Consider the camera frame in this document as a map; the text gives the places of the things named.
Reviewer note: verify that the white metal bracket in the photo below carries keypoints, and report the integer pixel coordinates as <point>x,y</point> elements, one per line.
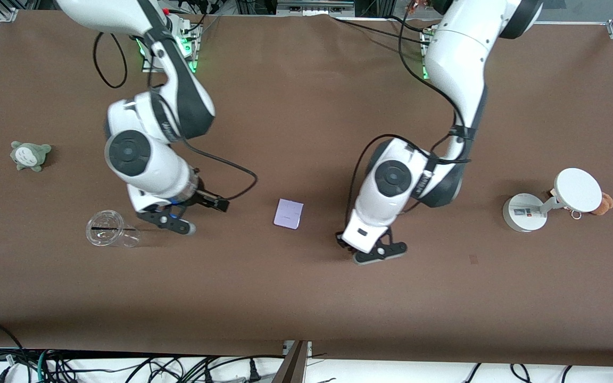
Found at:
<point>286,348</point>

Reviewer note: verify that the clear plastic cup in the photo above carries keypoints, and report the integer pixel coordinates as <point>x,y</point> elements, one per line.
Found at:
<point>105,234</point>

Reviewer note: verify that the brown table cover sheet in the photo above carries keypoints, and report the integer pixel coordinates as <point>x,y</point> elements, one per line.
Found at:
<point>296,292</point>

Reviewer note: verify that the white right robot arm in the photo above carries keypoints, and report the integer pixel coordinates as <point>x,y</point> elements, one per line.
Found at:
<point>147,170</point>

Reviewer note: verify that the brown wooden post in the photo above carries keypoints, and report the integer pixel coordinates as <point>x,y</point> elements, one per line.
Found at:
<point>291,367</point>

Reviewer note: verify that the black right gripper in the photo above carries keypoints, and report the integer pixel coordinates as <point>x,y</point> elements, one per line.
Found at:
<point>204,199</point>

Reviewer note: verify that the grey green plush toy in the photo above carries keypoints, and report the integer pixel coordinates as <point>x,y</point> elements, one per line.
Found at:
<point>30,156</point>

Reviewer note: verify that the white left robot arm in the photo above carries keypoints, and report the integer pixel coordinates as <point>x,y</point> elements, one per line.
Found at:
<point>461,58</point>

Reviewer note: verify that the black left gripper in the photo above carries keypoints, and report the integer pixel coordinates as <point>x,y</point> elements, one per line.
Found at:
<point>342,243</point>

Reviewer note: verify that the thin black straw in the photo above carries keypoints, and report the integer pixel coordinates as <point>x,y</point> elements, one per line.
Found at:
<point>112,229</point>

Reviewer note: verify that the black power plug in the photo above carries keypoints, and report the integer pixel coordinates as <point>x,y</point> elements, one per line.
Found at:
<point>254,372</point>

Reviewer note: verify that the white round desk lamp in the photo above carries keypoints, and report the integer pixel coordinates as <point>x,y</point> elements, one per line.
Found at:
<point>578,189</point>

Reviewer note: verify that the grey metal equipment rail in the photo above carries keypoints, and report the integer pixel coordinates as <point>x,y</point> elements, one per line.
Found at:
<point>314,6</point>

